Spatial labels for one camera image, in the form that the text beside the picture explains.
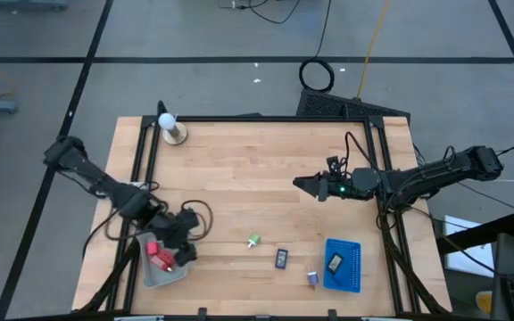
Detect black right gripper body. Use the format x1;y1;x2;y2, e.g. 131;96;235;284
326;167;382;202

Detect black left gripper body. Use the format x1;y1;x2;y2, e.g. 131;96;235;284
147;209;187;251

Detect red charger block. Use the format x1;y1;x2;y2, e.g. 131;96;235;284
155;250;177;273

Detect black memory card case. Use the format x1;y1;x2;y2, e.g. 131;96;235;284
326;252;344;275

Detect navy memory card case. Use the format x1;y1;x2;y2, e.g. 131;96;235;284
274;248;289;270

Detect grey plastic tray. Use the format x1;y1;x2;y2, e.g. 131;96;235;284
135;230;192;289

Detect black perforated panel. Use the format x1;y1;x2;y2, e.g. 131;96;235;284
295;87;412;122

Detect blue perforated plastic tray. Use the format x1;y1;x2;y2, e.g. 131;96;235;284
322;237;362;294

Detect white bulb lamp brass base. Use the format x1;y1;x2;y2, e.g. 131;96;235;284
157;111;189;146

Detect yellow cup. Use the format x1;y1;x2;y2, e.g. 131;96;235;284
475;290;494;314

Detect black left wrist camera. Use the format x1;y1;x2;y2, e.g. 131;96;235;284
179;207;201;231

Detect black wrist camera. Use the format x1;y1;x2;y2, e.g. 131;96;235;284
179;207;201;231
326;155;348;177

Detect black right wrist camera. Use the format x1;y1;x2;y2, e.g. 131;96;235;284
326;155;348;177

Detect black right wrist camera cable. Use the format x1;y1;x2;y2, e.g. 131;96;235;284
344;130;378;173

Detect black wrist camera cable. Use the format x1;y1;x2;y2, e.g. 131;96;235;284
104;199;215;243
344;130;378;173

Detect black left wrist camera cable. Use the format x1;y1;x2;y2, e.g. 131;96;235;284
104;199;215;243

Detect black aluminium table frame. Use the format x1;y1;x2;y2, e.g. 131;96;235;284
72;101;452;321

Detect coiled black cable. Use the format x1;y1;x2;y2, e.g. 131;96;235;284
298;57;336;94

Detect yellow hanging cable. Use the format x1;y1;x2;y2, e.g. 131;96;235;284
355;0;393;100

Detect black hanging cable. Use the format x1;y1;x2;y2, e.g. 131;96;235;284
312;0;333;62

